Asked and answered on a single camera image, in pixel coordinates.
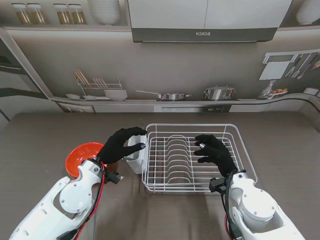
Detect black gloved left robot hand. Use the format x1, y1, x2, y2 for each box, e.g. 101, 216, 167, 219
96, 126, 148, 166

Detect backdrop dish rack with plates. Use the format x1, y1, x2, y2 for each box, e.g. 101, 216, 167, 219
73, 69, 123, 97

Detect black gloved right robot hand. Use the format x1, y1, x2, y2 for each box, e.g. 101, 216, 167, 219
194, 134, 238, 177

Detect backdrop pasta jar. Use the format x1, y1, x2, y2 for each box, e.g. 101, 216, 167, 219
11, 2, 28, 25
26, 2, 46, 25
67, 3, 88, 25
52, 3, 73, 25

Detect backdrop white bowl stack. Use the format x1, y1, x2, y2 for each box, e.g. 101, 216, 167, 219
295, 0, 320, 26
86, 0, 121, 26

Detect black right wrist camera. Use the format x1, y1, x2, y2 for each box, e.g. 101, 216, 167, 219
208, 177, 227, 193

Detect grey left arm cable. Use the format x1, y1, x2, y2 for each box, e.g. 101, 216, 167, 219
92, 209, 98, 240

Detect white wire dish rack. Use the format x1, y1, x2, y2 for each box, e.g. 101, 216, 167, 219
141, 123, 258, 194

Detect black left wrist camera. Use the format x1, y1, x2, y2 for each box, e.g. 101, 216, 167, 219
106, 169, 120, 185

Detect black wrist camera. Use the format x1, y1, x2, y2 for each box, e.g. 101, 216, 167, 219
106, 169, 120, 185
208, 177, 227, 193

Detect backdrop range hood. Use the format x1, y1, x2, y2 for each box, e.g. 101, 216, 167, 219
126, 0, 293, 43

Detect red left arm cable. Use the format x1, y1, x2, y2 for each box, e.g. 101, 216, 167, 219
73, 161, 106, 240

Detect orange plastic bowl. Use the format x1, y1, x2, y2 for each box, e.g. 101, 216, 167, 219
65, 141, 106, 179

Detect backdrop white counter bowl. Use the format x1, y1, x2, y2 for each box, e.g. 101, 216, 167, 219
103, 89, 128, 102

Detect backdrop steel saucepan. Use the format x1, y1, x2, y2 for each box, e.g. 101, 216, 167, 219
135, 89, 192, 102

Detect white plastic utensil holder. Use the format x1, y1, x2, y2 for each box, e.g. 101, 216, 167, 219
124, 134, 148, 175

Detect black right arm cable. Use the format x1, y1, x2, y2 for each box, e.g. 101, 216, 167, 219
219, 169, 238, 240

